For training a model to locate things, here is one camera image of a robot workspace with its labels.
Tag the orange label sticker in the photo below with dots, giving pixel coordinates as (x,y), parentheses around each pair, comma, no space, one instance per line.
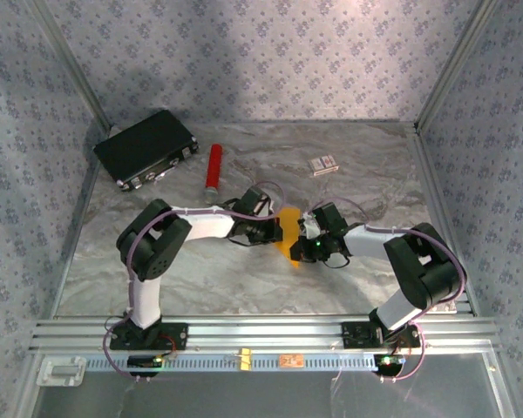
(292,361)

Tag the black hard case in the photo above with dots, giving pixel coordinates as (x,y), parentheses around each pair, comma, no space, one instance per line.
(139,146)

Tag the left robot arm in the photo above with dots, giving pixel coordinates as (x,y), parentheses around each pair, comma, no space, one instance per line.
(152,246)

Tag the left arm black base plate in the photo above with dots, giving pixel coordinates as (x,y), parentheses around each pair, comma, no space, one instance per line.
(178,335)

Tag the aluminium frame post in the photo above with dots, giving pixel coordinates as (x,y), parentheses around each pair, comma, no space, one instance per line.
(457,65)
(72,65)

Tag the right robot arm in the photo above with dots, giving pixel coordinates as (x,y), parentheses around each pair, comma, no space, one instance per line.
(418,265)

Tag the playing card box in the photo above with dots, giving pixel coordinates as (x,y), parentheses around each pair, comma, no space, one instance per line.
(322,164)

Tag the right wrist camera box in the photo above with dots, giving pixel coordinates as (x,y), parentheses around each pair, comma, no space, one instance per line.
(310,225)

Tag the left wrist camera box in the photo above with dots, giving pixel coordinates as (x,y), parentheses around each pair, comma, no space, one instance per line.
(266,205)

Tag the red glitter microphone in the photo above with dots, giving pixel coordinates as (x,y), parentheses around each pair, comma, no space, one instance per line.
(213,165)

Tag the silver metal bracket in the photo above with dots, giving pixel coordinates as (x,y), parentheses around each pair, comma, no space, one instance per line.
(61,371)

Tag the aluminium side rail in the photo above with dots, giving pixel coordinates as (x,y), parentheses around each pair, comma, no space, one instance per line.
(430,174)
(86,200)

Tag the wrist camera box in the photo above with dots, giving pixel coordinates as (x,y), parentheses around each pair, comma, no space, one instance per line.
(266,205)
(310,225)

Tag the yellow cloth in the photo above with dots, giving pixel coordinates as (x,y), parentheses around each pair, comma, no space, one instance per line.
(290,226)

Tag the aluminium mounting rail beam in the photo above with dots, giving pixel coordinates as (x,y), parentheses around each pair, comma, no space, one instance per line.
(266,333)

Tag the yellow tape piece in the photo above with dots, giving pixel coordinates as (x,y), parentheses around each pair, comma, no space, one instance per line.
(246,359)

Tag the grey acrylic panel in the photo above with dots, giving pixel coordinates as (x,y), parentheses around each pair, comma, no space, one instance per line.
(244,396)

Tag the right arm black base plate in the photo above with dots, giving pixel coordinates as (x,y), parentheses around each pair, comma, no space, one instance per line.
(353,335)

